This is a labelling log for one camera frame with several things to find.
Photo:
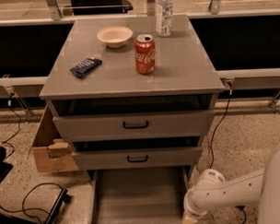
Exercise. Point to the beige bowl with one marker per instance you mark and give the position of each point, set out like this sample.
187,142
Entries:
115,36

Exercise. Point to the grey drawer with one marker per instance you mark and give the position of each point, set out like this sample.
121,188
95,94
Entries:
136,153
80,128
138,196

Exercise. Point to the clear plastic water bottle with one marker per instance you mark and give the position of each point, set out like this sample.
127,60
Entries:
164,10

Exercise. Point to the brown cardboard box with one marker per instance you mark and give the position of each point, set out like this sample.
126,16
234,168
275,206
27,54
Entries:
50,152

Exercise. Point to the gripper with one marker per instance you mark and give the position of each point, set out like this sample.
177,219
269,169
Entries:
191,209

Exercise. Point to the grey drawer cabinet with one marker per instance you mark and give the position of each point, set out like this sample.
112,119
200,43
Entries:
183,78

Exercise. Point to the dark blue snack packet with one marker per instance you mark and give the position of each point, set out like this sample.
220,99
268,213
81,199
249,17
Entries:
85,67

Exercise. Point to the grey middle drawer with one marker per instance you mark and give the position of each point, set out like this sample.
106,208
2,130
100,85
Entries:
136,153

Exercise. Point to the red cola can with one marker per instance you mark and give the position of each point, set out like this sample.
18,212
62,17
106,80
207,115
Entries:
145,52

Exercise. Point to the black stand base left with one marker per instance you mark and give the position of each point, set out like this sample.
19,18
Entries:
63,197

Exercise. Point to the grey top drawer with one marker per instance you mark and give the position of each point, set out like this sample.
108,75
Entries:
80,128

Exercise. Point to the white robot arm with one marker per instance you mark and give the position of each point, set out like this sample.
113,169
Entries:
212,191

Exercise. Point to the grey bottom drawer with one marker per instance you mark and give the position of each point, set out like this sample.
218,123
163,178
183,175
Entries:
138,196

